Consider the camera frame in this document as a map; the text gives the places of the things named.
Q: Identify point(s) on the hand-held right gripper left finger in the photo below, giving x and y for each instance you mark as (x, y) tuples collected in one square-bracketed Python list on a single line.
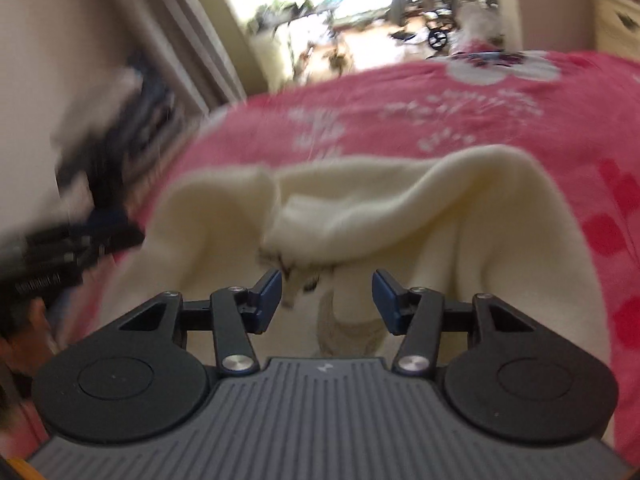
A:
[(270, 302)]

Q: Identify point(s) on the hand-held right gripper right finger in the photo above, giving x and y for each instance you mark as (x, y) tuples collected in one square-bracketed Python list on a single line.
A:
[(387, 305)]

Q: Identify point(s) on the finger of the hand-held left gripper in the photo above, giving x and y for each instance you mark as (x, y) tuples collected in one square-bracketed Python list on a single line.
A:
[(115, 237)]

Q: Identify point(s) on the cream knit sweater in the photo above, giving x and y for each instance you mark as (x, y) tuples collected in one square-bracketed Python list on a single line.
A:
[(450, 220)]

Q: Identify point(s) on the pink floral blanket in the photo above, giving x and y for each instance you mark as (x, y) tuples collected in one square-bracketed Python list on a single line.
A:
[(400, 110)]

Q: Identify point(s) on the grey striped curtain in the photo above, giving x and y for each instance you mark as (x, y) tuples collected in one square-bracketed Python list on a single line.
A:
[(165, 20)]

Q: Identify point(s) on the wheelchair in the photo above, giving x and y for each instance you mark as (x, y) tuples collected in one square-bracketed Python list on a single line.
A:
[(440, 30)]

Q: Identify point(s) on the metal folding table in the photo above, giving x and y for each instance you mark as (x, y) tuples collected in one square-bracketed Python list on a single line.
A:
[(300, 15)]

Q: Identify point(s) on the white plastic bag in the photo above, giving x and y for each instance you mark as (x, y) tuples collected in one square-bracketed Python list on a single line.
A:
[(480, 25)]

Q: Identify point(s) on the cream nightstand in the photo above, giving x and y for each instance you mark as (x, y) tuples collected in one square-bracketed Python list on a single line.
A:
[(617, 20)]

